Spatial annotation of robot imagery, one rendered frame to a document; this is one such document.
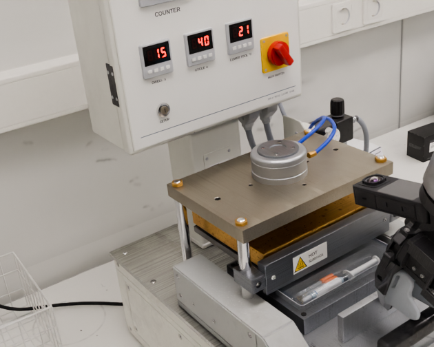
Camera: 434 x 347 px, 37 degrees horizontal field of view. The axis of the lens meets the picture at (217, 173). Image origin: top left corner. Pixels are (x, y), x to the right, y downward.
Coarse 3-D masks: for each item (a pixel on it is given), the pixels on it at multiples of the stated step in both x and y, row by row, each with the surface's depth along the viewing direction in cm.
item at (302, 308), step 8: (376, 264) 87; (368, 272) 86; (352, 280) 85; (336, 288) 83; (280, 296) 83; (320, 296) 82; (328, 296) 83; (296, 304) 81; (304, 304) 80; (312, 304) 81
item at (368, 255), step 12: (372, 240) 92; (348, 252) 90; (360, 252) 90; (372, 252) 89; (324, 264) 88; (336, 264) 88; (348, 264) 87; (360, 264) 87; (372, 264) 87; (312, 276) 86; (324, 276) 85; (336, 276) 85; (348, 276) 85; (288, 288) 84; (300, 288) 83; (312, 288) 83; (324, 288) 83; (300, 300) 81
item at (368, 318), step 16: (368, 304) 79; (416, 304) 84; (336, 320) 82; (352, 320) 78; (368, 320) 80; (384, 320) 81; (400, 320) 81; (304, 336) 80; (320, 336) 80; (336, 336) 80; (352, 336) 79; (368, 336) 79; (432, 336) 78
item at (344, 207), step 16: (320, 208) 91; (336, 208) 90; (352, 208) 90; (208, 224) 92; (288, 224) 88; (304, 224) 87; (320, 224) 87; (208, 240) 93; (224, 240) 89; (256, 240) 85; (272, 240) 84; (288, 240) 84; (256, 256) 83
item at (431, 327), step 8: (424, 312) 76; (432, 312) 76; (408, 320) 75; (416, 320) 75; (424, 320) 75; (432, 320) 75; (400, 328) 74; (408, 328) 74; (416, 328) 74; (424, 328) 75; (432, 328) 76; (384, 336) 73; (392, 336) 73; (400, 336) 73; (408, 336) 73; (416, 336) 74; (424, 336) 75; (384, 344) 72; (392, 344) 72; (400, 344) 72; (408, 344) 73
